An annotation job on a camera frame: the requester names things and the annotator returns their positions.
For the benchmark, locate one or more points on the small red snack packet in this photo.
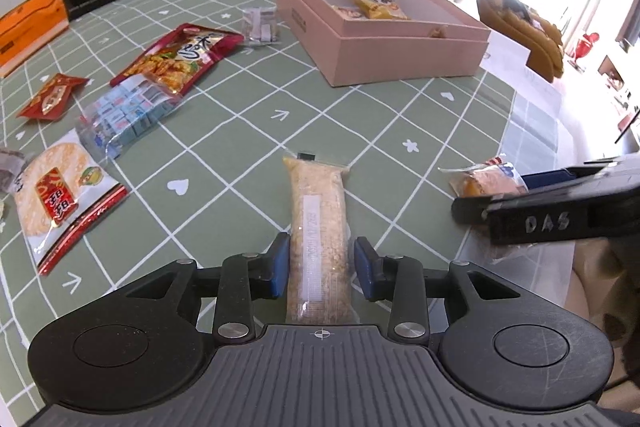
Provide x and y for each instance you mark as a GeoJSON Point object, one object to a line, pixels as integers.
{"type": "Point", "coordinates": [52, 97]}

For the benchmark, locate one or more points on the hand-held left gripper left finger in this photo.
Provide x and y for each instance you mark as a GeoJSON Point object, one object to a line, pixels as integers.
{"type": "Point", "coordinates": [280, 264]}

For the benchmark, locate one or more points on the white red rice cracker packet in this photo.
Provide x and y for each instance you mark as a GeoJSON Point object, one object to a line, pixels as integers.
{"type": "Point", "coordinates": [55, 192]}

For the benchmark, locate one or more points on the yellow snack packet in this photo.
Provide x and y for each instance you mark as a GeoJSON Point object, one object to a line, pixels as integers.
{"type": "Point", "coordinates": [380, 6]}

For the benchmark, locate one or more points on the chair with yellow cloth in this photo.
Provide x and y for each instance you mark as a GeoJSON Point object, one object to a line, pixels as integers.
{"type": "Point", "coordinates": [525, 37]}

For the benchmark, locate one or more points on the pink cardboard box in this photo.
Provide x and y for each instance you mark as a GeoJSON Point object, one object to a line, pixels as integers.
{"type": "Point", "coordinates": [380, 52]}

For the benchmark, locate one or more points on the clear bag of blue candies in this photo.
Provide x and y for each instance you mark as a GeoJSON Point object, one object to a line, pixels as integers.
{"type": "Point", "coordinates": [127, 112]}

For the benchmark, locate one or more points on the large red snack bag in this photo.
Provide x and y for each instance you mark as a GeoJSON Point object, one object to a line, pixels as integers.
{"type": "Point", "coordinates": [180, 57]}

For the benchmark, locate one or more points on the dark small packet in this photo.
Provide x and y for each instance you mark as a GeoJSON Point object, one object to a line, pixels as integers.
{"type": "Point", "coordinates": [10, 169]}

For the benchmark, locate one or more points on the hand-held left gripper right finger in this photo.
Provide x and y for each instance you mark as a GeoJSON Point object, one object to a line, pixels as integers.
{"type": "Point", "coordinates": [364, 268]}

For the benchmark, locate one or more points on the clear bread packet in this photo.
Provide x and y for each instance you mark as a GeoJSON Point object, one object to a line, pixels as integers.
{"type": "Point", "coordinates": [480, 182]}

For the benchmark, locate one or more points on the small cartoon snack packet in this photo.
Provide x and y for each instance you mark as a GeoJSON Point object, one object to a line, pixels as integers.
{"type": "Point", "coordinates": [347, 12]}

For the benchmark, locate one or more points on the clear packet of white candies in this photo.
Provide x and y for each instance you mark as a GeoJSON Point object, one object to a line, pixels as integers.
{"type": "Point", "coordinates": [259, 27]}

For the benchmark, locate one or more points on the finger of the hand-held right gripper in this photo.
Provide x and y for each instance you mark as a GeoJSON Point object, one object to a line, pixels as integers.
{"type": "Point", "coordinates": [542, 181]}
{"type": "Point", "coordinates": [470, 209]}

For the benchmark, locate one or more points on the white paper sheet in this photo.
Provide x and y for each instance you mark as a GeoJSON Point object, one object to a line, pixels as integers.
{"type": "Point", "coordinates": [505, 54]}

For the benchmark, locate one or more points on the orange cardboard box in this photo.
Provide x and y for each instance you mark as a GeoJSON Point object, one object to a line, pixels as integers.
{"type": "Point", "coordinates": [30, 27]}

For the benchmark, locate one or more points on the clear rice bar packet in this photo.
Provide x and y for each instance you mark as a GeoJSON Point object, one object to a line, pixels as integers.
{"type": "Point", "coordinates": [317, 217]}

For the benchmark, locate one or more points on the green checked tablecloth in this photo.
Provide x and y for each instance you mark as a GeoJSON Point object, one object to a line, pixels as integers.
{"type": "Point", "coordinates": [260, 117]}

